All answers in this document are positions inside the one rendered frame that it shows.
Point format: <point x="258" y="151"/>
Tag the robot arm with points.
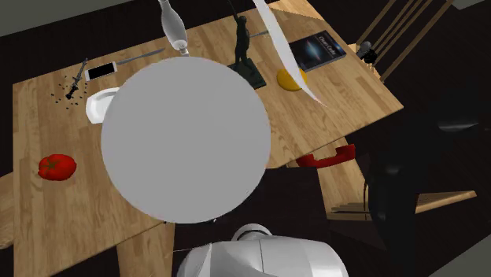
<point x="268" y="257"/>

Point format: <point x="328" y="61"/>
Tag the large grey sphere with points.
<point x="184" y="142"/>

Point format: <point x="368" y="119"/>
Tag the yellow round fruit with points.
<point x="287" y="81"/>

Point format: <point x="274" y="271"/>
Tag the red telephone handset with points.
<point x="326" y="160"/>

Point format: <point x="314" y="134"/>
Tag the dark standing figure statue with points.
<point x="242" y="46"/>

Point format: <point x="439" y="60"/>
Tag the white curved strip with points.
<point x="282" y="46"/>

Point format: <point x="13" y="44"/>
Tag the dark blue book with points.
<point x="316" y="50"/>

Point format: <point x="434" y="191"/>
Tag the grey knife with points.
<point x="142" y="56"/>

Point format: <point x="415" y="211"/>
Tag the small black and grey object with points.
<point x="367" y="53"/>

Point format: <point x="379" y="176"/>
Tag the white bowl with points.
<point x="96" y="107"/>

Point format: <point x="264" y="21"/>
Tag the tall black glossy object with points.
<point x="391" y="199"/>

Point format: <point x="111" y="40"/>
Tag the white smartphone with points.
<point x="100" y="71"/>

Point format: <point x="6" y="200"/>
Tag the black dagger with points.
<point x="76" y="79"/>

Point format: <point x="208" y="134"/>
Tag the wooden chair with slatted back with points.
<point x="406" y="42"/>

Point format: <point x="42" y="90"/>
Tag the red tomato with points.
<point x="57" y="167"/>

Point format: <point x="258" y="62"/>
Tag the wooden table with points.
<point x="50" y="222"/>

